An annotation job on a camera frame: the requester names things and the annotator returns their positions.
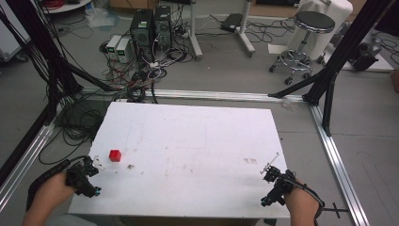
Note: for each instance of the black device on board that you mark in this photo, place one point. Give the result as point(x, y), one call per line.
point(363, 58)

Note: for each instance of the flat black box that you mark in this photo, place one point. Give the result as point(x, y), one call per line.
point(231, 22)

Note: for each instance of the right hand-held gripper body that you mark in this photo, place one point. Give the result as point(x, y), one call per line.
point(279, 188)

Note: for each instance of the person's right hand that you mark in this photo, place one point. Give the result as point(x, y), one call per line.
point(301, 205)

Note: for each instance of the white desk leg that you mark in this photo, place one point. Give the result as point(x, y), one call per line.
point(246, 31)
point(195, 34)

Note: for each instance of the white power supply unit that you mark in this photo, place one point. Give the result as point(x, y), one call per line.
point(113, 47)
point(124, 50)

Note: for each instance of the person's left hand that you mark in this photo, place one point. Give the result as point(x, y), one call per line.
point(51, 194)

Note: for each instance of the large black computer tower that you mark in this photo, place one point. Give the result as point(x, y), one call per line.
point(142, 34)

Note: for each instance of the slim black computer tower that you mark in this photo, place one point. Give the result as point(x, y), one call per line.
point(163, 26)

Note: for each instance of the clear plastic bag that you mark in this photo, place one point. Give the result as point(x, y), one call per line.
point(100, 17)

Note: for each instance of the aluminium frame rail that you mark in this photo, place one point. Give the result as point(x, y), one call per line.
point(338, 169)
point(219, 95)
point(25, 163)

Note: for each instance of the black round stool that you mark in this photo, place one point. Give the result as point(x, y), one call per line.
point(306, 47)

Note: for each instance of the white round table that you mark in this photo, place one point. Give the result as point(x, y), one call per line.
point(67, 7)

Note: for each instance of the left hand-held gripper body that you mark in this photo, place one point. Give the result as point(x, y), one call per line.
point(81, 179)

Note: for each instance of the white cloth cover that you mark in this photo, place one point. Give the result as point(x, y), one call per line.
point(338, 12)

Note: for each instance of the red cube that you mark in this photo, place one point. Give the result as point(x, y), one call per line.
point(115, 155)

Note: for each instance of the black frame post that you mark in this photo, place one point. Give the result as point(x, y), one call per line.
point(342, 50)
point(47, 44)

